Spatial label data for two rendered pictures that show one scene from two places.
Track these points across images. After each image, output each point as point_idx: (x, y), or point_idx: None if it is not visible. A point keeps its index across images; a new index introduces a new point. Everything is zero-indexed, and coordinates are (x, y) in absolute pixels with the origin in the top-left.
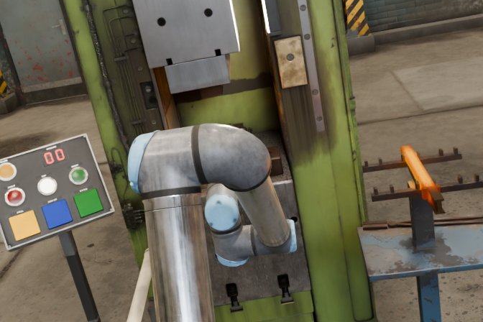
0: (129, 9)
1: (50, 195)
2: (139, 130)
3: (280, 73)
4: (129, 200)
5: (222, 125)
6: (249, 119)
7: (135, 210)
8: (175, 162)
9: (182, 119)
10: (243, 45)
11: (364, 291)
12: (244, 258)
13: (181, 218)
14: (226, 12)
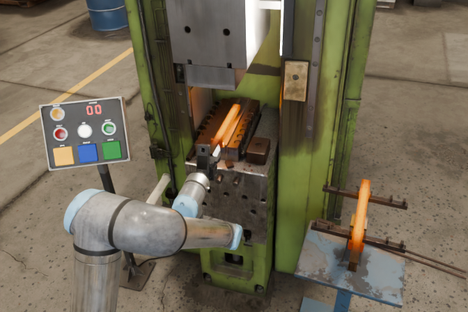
0: None
1: (86, 138)
2: (168, 96)
3: (284, 88)
4: (155, 140)
5: (143, 210)
6: (267, 97)
7: (159, 147)
8: (95, 232)
9: None
10: (274, 40)
11: None
12: None
13: (93, 273)
14: (241, 35)
